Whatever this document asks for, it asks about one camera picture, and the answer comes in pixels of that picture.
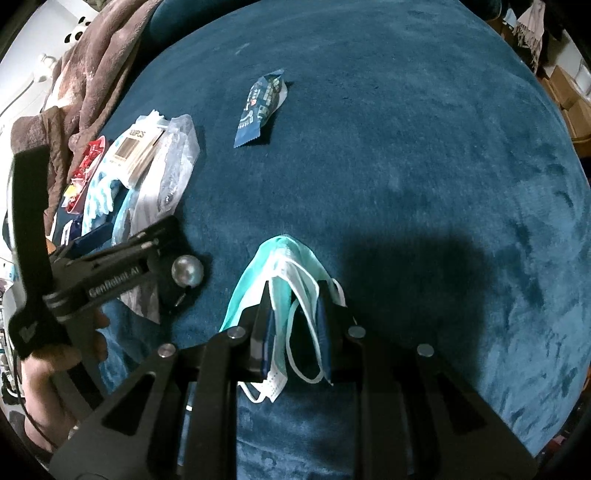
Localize cotton swab box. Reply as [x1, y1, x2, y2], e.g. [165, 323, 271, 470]
[113, 128, 164, 183]

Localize pink oval tray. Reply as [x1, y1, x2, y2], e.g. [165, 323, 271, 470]
[60, 136, 108, 215]

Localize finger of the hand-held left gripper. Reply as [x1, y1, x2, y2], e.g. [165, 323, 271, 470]
[124, 216, 186, 260]

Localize person's left hand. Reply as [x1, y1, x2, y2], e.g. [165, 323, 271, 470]
[18, 311, 112, 453]

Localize beige hanging cloth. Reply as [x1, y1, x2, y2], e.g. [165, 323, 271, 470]
[515, 0, 548, 51]

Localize brown fleece blanket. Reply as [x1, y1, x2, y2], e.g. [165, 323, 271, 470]
[9, 0, 162, 241]

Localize clear bag of face masks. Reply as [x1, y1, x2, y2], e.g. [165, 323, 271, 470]
[111, 113, 201, 324]

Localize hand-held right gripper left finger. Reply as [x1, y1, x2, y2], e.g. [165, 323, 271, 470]
[48, 277, 278, 480]

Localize blue white wavy cloth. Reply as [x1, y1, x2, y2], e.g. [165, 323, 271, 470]
[82, 152, 127, 232]

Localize small blue printed packet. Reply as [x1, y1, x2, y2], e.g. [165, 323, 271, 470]
[232, 69, 289, 148]

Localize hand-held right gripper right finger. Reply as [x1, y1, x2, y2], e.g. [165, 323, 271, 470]
[315, 277, 539, 480]

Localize pile of wrapped candies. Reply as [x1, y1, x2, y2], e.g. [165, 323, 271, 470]
[65, 141, 105, 199]

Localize teal white face mask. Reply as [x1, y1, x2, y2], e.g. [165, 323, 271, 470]
[218, 234, 347, 404]

